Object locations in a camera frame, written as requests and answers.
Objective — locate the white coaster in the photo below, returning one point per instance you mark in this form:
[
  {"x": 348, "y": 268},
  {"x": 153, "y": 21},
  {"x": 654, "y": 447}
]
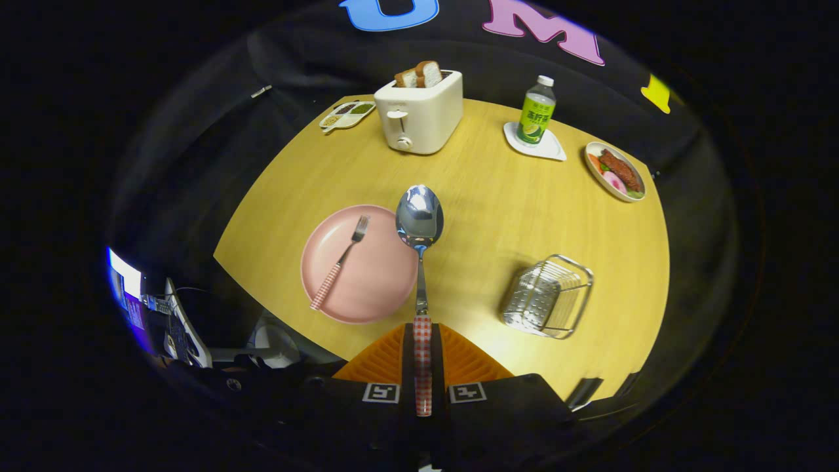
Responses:
[{"x": 549, "y": 149}]

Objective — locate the pink radish slice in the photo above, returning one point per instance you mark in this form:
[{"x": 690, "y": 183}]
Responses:
[{"x": 615, "y": 182}]

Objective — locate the orange carrot slice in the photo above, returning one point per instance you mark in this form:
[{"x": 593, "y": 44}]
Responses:
[{"x": 593, "y": 162}]

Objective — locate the brown meat piece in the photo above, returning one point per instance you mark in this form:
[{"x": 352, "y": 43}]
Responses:
[{"x": 619, "y": 168}]

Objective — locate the silver clip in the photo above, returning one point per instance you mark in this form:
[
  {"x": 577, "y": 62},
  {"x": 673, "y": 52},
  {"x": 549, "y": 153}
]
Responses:
[{"x": 261, "y": 91}]

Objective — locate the pink plate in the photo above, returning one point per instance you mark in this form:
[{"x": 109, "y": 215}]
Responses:
[{"x": 373, "y": 275}]

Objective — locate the white toaster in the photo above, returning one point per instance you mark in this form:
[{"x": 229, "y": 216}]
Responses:
[{"x": 423, "y": 118}]

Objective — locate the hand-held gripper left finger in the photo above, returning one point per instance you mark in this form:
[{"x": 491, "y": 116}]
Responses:
[{"x": 408, "y": 354}]

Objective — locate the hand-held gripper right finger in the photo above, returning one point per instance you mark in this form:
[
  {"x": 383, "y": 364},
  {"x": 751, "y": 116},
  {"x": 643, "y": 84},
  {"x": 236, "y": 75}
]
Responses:
[{"x": 438, "y": 370}]

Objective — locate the white plate with food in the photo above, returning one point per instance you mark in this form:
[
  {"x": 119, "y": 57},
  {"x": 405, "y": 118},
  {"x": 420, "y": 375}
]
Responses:
[{"x": 593, "y": 174}]

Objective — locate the lit laptop screen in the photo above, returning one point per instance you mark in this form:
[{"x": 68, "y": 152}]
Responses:
[{"x": 126, "y": 282}]

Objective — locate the green label drink bottle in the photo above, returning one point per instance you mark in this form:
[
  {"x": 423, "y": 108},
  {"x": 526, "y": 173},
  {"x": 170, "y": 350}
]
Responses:
[{"x": 536, "y": 111}]

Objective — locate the divided white condiment dish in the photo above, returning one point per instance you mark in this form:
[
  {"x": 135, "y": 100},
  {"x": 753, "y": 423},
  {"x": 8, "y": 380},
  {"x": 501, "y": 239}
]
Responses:
[{"x": 346, "y": 115}]

